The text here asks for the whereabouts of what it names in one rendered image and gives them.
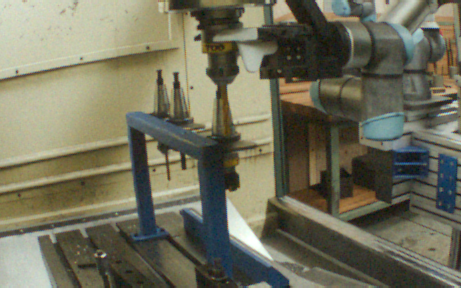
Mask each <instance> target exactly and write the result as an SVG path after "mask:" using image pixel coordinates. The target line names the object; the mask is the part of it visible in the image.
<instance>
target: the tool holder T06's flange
mask: <svg viewBox="0 0 461 288"><path fill-rule="evenodd" d="M203 14H204V17H200V18H196V17H195V20H196V21H198V25H196V26H195V31H202V30H205V31H208V30H221V29H233V28H242V27H244V22H240V18H241V17H242V9H229V10H217V11H204V12H203Z"/></svg>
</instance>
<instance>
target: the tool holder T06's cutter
mask: <svg viewBox="0 0 461 288"><path fill-rule="evenodd" d="M221 98H222V102H223V104H222V110H223V114H224V115H223V123H224V134H225V135H227V136H228V135H230V134H231V131H230V118H229V106H228V91H227V85H222V86H221Z"/></svg>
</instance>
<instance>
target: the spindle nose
mask: <svg viewBox="0 0 461 288"><path fill-rule="evenodd" d="M156 1H157V2H158V6H159V13H160V14H161V15H164V14H177V13H189V12H196V11H206V10H215V9H236V8H253V7H262V6H265V7H273V6H275V5H276V4H277V0H156Z"/></svg>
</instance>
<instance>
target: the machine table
mask: <svg viewBox="0 0 461 288"><path fill-rule="evenodd" d="M155 215H156V214H155ZM172 220H173V221H174V222H173V221H172ZM161 222H162V223H161ZM179 222H180V223H179ZM156 224H157V229H159V228H165V229H167V231H168V232H169V233H170V234H171V237H170V236H168V237H164V238H160V239H157V240H154V239H153V240H149V241H146V242H142V243H143V244H142V243H140V242H139V243H135V242H134V240H133V239H131V237H130V236H129V235H130V234H132V233H136V232H141V231H140V226H137V225H139V218H134V219H130V220H126V221H118V222H116V227H117V228H118V229H119V230H120V231H116V230H115V229H114V227H113V226H112V224H110V223H107V224H104V225H101V226H99V225H96V226H93V227H86V228H85V233H86V234H87V235H88V236H89V237H86V238H85V237H84V236H83V234H82V233H81V231H80V230H79V229H75V230H72V231H71V230H68V231H65V232H62V231H61V232H58V233H55V238H56V240H57V241H58V242H56V243H52V240H51V237H50V235H48V234H46V235H42V236H41V235H39V236H37V239H38V242H39V247H40V252H41V257H42V260H43V263H44V266H45V268H46V271H47V273H48V275H49V278H50V280H51V282H52V284H53V287H54V288H105V286H104V283H102V282H103V281H102V277H101V276H100V275H99V274H98V272H97V271H96V273H95V272H94V270H97V267H96V266H95V267H94V266H93V267H92V266H89V267H79V268H78V264H85V263H87V264H89V263H96V260H95V257H94V254H95V253H97V250H102V252H103V251H104V252H105V253H106V255H107V257H108V256H109V255H110V256H115V255H118V254H121V255H123V256H124V257H125V258H126V259H127V260H128V261H129V262H130V263H131V264H132V265H133V266H135V268H137V269H138V270H139V271H140V272H141V273H142V274H143V275H145V276H146V277H147V278H148V279H150V280H151V281H152V282H153V283H154V285H156V286H157V287H159V288H197V282H196V273H195V268H194V266H198V265H201V264H208V262H207V252H206V245H204V244H203V243H202V242H201V241H199V240H198V239H197V238H196V237H194V236H193V235H192V234H191V233H189V232H188V231H187V230H185V229H184V220H183V218H182V217H181V216H179V215H178V214H177V213H175V212H174V211H171V212H167V213H162V214H158V215H156ZM160 224H161V225H160ZM134 225H135V227H137V228H135V227H134ZM124 226H125V227H124ZM130 226H131V227H130ZM126 228H127V229H126ZM131 228H132V231H131ZM123 229H124V230H123ZM131 232H132V233H131ZM93 234H95V236H94V235H93ZM102 234H103V235H102ZM104 234H105V235H104ZM128 234H129V235H128ZM92 235H93V237H92ZM99 235H100V236H99ZM175 235H180V236H179V237H177V238H176V237H175V238H174V239H173V238H172V236H175ZM229 236H230V237H231V238H233V239H235V240H236V241H238V242H239V243H241V244H242V245H243V246H245V247H246V248H248V249H249V250H250V251H251V252H254V253H255V254H257V255H258V256H261V257H262V258H264V259H265V260H267V261H268V262H270V263H271V264H272V265H273V266H274V267H277V268H278V269H279V270H280V272H282V273H283V274H284V276H285V277H287V278H289V285H288V286H285V287H283V288H318V287H315V286H313V284H310V283H309V282H308V281H305V280H304V279H302V278H301V277H299V276H298V275H296V274H293V272H291V271H290V270H287V269H285V268H284V267H283V266H281V265H279V264H278V263H276V262H275V261H272V260H271V259H270V258H269V257H267V256H266V255H263V254H261V253H260V252H258V251H257V250H256V249H254V248H251V246H249V245H248V244H246V243H245V242H243V241H242V240H241V239H239V238H236V237H235V236H233V235H232V234H230V233H229ZM97 237H99V238H97ZM89 240H91V241H89ZM126 240H127V241H126ZM86 241H87V242H86ZM99 241H100V242H99ZM111 241H112V242H111ZM67 242H68V243H67ZM96 242H97V243H96ZM98 242H99V244H98ZM170 242H171V243H170ZM59 243H60V244H59ZM64 243H65V244H64ZM84 243H85V244H84ZM174 244H175V245H174ZM59 245H61V246H59ZM62 245H64V246H62ZM77 245H78V246H77ZM98 245H99V246H98ZM124 245H125V246H124ZM132 245H133V247H132ZM152 245H153V246H152ZM73 246H74V247H73ZM85 246H88V248H84V247H85ZM67 247H68V248H67ZM161 247H163V248H161ZM63 248H64V249H63ZM71 248H72V249H71ZM79 248H80V249H79ZM90 248H92V251H91V250H90ZM107 248H108V249H107ZM150 248H151V249H152V250H151V249H150ZM83 249H86V251H85V250H84V251H83ZM110 249H111V250H110ZM71 250H72V251H71ZM87 250H89V251H90V252H89V251H87ZM155 250H157V251H155ZM93 251H94V252H93ZM109 251H110V252H109ZM78 252H79V253H80V254H81V255H80V254H79V253H78ZM81 252H82V253H81ZM84 252H85V253H84ZM86 252H87V253H86ZM58 253H59V254H58ZM76 253H77V254H79V255H77V254H76ZM110 253H111V254H110ZM74 254H76V256H75V255H74ZM92 255H93V256H92ZM85 256H86V257H85ZM93 257H94V258H93ZM69 258H70V259H69ZM74 258H75V259H74ZM79 259H80V260H81V261H80V260H79ZM87 259H89V260H88V261H87ZM61 260H62V261H61ZM76 260H77V261H76ZM154 260H155V262H154ZM74 262H77V263H74ZM59 264H60V265H59ZM62 264H63V265H62ZM65 266H66V267H65ZM73 266H74V267H73ZM64 268H65V269H64ZM70 269H71V271H72V272H71V271H68V270H70ZM232 269H233V273H234V275H233V280H234V281H235V282H236V283H237V284H238V286H239V285H240V286H239V288H245V287H248V286H251V285H254V284H257V283H256V282H255V281H254V280H252V279H251V278H249V277H247V276H246V275H245V274H244V273H242V272H241V271H240V270H238V269H237V268H236V267H235V266H232ZM77 271H79V273H81V274H79V273H78V272H77ZM64 272H67V273H64ZM84 272H85V273H84ZM72 273H73V274H74V275H73V276H72ZM240 273H241V274H240ZM76 274H77V276H76ZM238 274H239V275H238ZM66 275H67V276H66ZM90 275H91V276H90ZM68 276H69V277H68ZM236 276H238V277H236ZM240 276H241V277H240ZM71 277H73V278H72V279H71ZM88 277H89V278H88ZM90 277H91V278H90ZM234 277H235V278H234ZM65 278H66V279H65ZM75 278H76V279H77V280H76V281H78V282H79V284H78V285H79V286H78V285H77V283H78V282H76V281H75V280H74V279H75ZM95 278H96V280H94V279H95ZM64 279H65V280H64ZM70 279H71V280H70ZM78 279H79V280H78ZM82 279H83V280H82ZM86 279H87V281H86ZM91 279H92V280H91ZM99 280H100V281H101V282H100V281H99ZM165 280H166V281H165ZM65 281H66V282H67V283H66V282H65ZM68 281H69V282H68ZM90 281H91V282H90ZM93 281H94V282H93ZM242 281H243V283H242ZM80 282H81V283H80ZM239 282H240V283H241V284H240V283H239ZM84 283H86V284H88V285H85V284H84ZM93 283H94V284H93ZM97 283H98V284H97ZM247 283H248V285H245V284H247ZM92 284H93V285H92ZM72 285H73V286H72ZM91 285H92V286H91ZM98 285H99V286H98ZM292 285H293V287H292ZM77 286H78V287H77ZM102 286H103V287H102ZM241 286H242V287H241ZM297 286H298V287H297Z"/></svg>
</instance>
